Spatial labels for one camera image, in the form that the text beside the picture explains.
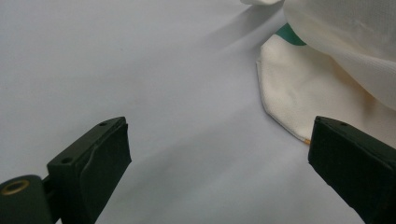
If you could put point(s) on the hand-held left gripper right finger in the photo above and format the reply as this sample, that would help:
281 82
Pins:
358 165

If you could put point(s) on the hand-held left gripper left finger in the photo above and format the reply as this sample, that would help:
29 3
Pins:
90 168

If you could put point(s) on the white canvas tote bag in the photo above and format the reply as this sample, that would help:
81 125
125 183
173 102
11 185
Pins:
327 68

